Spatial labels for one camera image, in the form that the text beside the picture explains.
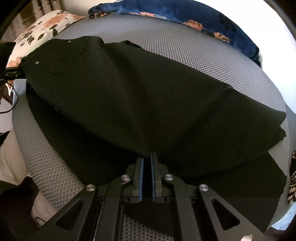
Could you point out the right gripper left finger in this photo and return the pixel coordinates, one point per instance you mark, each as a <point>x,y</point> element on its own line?
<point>138,180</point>

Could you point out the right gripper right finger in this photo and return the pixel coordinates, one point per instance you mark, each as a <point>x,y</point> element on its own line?
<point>156,179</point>

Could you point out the black pants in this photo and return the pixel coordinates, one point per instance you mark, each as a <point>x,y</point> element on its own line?
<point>103,105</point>

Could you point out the white floral pillow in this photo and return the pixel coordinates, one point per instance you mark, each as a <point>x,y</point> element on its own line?
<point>42,30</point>

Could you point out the black white zigzag cloth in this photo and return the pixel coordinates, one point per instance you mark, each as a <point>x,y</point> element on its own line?
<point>292,188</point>

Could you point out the blue floral blanket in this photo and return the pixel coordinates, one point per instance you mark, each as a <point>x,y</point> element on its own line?
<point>193,14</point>

